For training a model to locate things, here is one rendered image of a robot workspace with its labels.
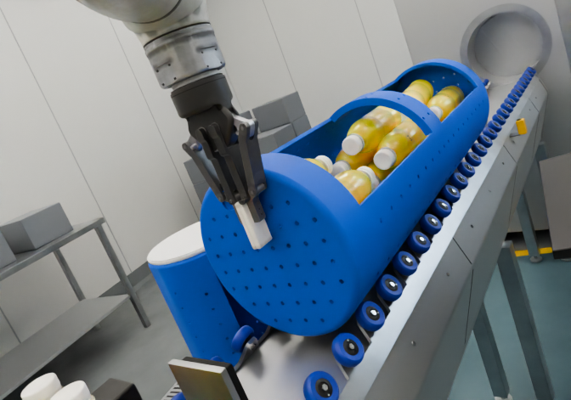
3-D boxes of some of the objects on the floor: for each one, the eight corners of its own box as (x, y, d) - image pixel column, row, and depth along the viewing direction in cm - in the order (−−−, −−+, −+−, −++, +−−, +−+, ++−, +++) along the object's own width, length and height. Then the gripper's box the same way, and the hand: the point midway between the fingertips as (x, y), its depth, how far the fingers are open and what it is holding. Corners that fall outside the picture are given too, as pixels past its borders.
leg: (559, 402, 150) (513, 239, 136) (557, 415, 145) (511, 248, 132) (539, 399, 153) (494, 240, 140) (538, 412, 149) (490, 249, 136)
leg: (514, 396, 159) (467, 242, 145) (511, 408, 154) (463, 250, 141) (497, 393, 162) (449, 243, 149) (494, 405, 158) (445, 251, 144)
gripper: (144, 101, 58) (214, 259, 63) (209, 70, 50) (284, 255, 55) (185, 88, 64) (246, 235, 69) (249, 59, 55) (313, 228, 60)
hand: (253, 222), depth 61 cm, fingers closed, pressing on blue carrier
